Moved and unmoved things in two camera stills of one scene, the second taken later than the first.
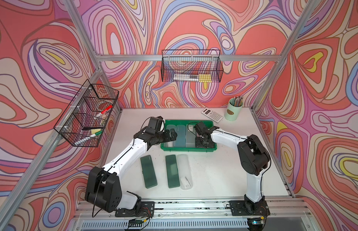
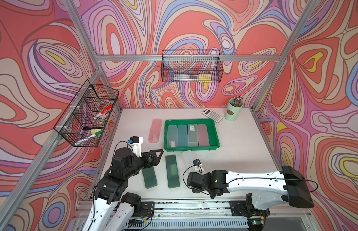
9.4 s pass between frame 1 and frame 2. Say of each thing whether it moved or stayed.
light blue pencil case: stayed
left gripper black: moved
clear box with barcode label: stayed
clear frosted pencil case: stayed
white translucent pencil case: moved
